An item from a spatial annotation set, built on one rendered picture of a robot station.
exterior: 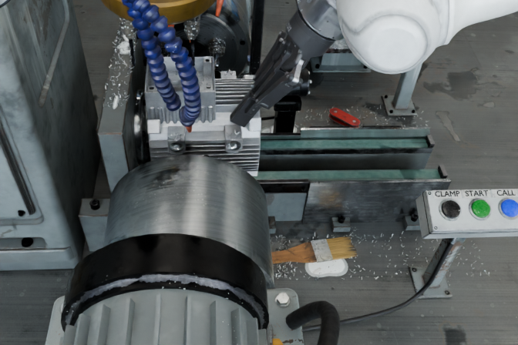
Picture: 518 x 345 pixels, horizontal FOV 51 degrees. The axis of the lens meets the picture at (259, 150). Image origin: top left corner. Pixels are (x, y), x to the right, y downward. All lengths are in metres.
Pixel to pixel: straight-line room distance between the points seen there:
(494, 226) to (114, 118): 0.63
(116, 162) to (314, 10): 0.40
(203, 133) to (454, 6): 0.50
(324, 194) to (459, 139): 0.49
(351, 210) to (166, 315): 0.78
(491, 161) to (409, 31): 0.89
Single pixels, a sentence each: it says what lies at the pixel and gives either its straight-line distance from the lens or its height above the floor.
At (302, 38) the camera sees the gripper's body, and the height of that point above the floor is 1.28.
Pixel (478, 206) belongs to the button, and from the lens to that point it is 0.94.
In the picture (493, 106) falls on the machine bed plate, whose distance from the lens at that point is 1.61.
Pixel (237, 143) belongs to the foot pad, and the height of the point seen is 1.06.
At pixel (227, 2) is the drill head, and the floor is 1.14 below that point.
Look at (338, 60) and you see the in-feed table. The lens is 1.57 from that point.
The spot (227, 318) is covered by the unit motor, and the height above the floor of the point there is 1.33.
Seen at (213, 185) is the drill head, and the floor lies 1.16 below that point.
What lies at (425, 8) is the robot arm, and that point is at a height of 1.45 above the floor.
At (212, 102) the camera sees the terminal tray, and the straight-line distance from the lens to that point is 0.94.
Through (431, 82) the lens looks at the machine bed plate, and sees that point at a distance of 1.62.
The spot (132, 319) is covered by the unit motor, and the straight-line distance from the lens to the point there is 0.43.
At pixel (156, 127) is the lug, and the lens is 0.95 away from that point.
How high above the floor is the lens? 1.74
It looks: 46 degrees down
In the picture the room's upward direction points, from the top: 5 degrees clockwise
